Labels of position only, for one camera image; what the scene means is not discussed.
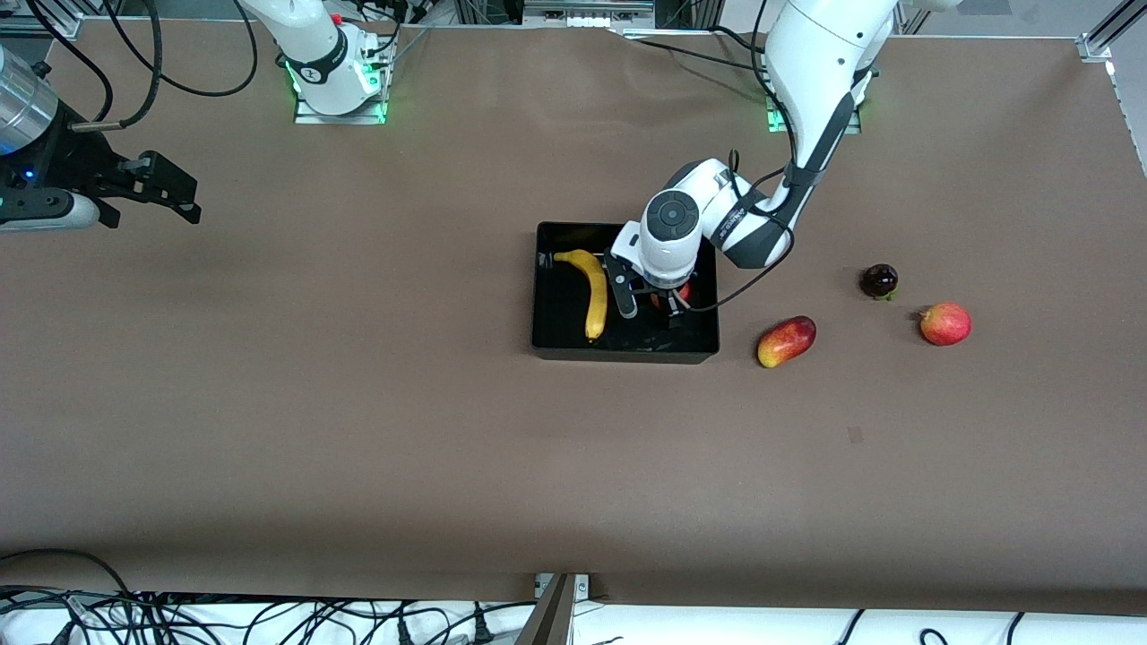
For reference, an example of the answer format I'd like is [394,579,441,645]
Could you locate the red yellow mango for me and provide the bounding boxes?
[757,315,817,369]

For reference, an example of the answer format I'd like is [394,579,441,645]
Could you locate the black cable with metal plug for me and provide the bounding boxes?
[67,0,261,133]

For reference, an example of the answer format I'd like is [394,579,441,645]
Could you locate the grey control box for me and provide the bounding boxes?
[522,0,657,30]

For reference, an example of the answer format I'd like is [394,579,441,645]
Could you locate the pink red round apple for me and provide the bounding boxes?
[919,302,973,347]

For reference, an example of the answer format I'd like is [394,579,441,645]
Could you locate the black rectangular plastic box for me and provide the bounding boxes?
[530,221,720,365]

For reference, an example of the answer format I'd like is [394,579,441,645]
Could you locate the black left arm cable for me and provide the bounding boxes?
[668,148,798,314]

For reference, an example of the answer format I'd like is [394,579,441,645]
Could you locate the thick black looping cable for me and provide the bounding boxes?
[0,548,135,610]

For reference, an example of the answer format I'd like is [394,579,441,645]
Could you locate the dark slanted post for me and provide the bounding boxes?
[513,573,576,645]

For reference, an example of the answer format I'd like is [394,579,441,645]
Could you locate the black base power cable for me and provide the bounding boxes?
[609,25,789,90]

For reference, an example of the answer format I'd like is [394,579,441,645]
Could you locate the yellow banana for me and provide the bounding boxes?
[553,249,608,342]

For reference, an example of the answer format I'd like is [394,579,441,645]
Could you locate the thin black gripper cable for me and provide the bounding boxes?
[22,0,116,122]

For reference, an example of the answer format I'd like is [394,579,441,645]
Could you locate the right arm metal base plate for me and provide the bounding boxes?
[294,40,388,125]

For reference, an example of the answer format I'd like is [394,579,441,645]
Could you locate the dark purple mangosteen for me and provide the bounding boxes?
[860,263,900,301]

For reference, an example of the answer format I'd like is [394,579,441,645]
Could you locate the small metal edge bracket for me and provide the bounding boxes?
[535,573,592,599]

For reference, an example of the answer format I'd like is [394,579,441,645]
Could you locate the aluminium frame profile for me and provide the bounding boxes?
[1078,0,1147,64]
[0,0,86,39]

